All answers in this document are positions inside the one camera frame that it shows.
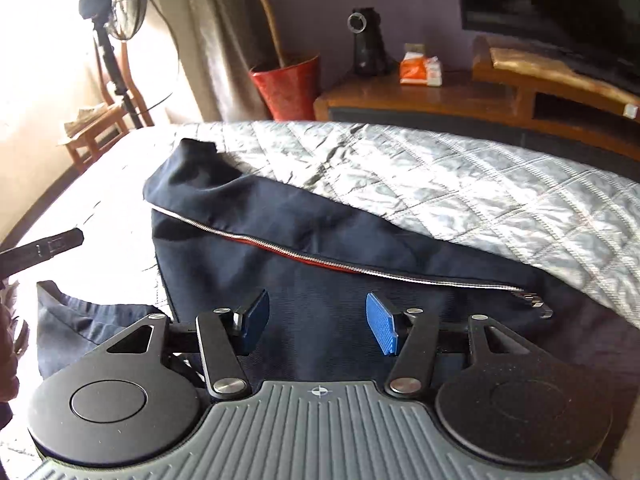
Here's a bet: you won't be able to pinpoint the navy zip jacket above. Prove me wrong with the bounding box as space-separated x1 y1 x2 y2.
34 136 640 461

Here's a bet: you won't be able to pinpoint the person's hand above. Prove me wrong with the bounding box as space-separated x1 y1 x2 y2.
0 280 28 402

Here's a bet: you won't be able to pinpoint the wooden chair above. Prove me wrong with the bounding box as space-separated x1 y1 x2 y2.
61 41 154 174

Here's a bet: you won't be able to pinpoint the white sneakers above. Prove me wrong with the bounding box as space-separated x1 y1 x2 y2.
64 103 110 138

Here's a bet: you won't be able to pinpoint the silver quilted bedspread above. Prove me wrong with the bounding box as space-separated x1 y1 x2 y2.
0 120 640 480

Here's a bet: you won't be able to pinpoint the red plant pot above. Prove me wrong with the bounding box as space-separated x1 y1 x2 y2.
250 54 320 122

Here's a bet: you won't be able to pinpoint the wooden TV stand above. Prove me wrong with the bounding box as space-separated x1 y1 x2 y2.
314 36 639 166

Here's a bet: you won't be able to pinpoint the orange tissue box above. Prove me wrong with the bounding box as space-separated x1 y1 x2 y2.
399 52 442 87

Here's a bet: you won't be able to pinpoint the black cylindrical speaker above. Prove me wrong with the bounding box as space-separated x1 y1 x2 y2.
347 8 392 77

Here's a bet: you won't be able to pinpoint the beige curtain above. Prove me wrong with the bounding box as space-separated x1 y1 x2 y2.
155 0 274 122

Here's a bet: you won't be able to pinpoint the black flat television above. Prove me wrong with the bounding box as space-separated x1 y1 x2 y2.
460 0 639 94

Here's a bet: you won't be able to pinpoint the white wall socket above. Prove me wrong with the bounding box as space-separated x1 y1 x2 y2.
405 44 426 56

